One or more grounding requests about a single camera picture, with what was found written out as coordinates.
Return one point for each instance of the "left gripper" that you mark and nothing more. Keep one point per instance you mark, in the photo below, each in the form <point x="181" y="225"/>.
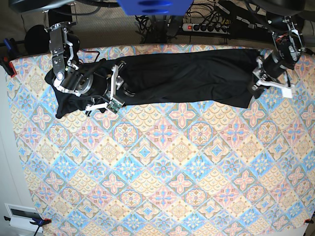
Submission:
<point x="271" y="68"/>

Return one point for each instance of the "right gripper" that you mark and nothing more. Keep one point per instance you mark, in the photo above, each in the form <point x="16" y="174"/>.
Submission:
<point x="72" y="79"/>

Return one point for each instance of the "black t-shirt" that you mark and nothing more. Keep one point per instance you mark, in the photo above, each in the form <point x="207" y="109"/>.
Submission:
<point x="222" y="75"/>

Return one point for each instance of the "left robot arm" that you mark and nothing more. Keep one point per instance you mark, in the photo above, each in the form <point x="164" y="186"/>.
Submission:
<point x="278" y="16"/>

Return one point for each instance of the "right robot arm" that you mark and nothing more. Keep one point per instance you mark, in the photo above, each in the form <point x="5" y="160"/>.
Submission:
<point x="63" y="44"/>

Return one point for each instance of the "black round stool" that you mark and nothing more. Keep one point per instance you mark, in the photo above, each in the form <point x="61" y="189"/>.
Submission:
<point x="37" y="40"/>

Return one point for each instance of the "patterned tablecloth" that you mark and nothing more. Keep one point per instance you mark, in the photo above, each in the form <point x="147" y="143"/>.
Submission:
<point x="189" y="169"/>

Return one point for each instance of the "red black clamp upper left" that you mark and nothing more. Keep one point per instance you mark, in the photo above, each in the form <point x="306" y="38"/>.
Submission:
<point x="5" y="61"/>

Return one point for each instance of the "blue clamp lower left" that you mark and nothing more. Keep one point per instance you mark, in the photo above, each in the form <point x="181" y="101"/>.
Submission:
<point x="37" y="222"/>

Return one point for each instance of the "white floor vent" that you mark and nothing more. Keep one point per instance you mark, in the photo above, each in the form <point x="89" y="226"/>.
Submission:
<point x="21" y="211"/>

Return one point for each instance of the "white power strip red switch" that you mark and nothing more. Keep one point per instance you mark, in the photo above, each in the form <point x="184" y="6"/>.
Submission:
<point x="205" y="28"/>

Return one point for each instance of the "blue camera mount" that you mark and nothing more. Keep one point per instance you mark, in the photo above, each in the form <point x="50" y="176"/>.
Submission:
<point x="155" y="7"/>

